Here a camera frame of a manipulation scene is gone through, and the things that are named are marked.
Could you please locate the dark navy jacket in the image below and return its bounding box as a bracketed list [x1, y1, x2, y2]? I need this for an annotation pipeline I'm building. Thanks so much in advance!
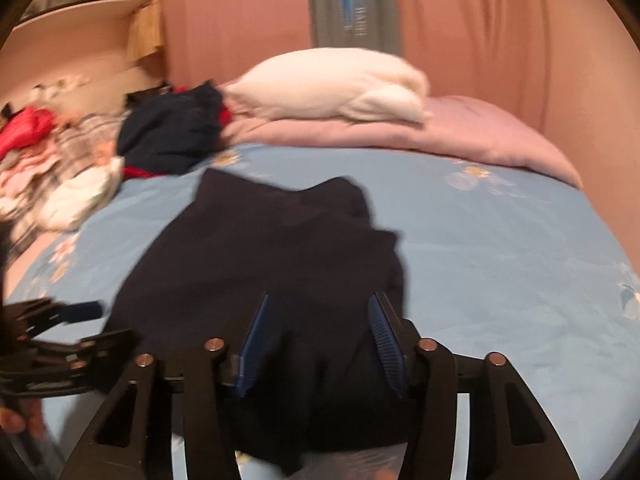
[107, 170, 408, 472]

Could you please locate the person left hand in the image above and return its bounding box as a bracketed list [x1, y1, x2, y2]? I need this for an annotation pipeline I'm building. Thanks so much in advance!
[0, 399, 46, 440]

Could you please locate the white garment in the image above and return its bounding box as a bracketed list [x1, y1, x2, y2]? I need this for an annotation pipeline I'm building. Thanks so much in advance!
[37, 156, 124, 232]

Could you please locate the light blue floral bedsheet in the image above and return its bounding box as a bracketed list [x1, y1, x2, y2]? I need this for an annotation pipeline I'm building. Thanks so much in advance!
[8, 144, 639, 479]

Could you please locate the plaid cloth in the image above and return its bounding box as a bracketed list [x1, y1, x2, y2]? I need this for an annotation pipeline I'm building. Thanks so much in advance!
[1, 114, 126, 261]

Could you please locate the red garment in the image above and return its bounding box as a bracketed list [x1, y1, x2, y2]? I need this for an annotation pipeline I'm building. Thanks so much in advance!
[0, 106, 55, 158]

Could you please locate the crumpled navy garment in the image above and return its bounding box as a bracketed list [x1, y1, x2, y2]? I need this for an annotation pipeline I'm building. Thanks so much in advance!
[116, 82, 224, 176]

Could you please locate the tan hanging paper stack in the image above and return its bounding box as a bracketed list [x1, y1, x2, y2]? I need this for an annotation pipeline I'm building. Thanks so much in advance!
[126, 0, 165, 63]

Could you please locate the pink quilt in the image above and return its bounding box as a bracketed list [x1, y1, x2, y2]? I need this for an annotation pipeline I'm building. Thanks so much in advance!
[221, 96, 582, 188]

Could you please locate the white fluffy pillow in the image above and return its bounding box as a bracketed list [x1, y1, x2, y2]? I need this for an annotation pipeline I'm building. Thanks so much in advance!
[221, 48, 431, 125]

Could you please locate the pink curtain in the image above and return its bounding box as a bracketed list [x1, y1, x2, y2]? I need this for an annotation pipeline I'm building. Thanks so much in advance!
[150, 0, 591, 131]

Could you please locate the grey curtain strip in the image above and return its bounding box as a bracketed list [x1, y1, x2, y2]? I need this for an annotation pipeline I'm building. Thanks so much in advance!
[309, 0, 401, 55]

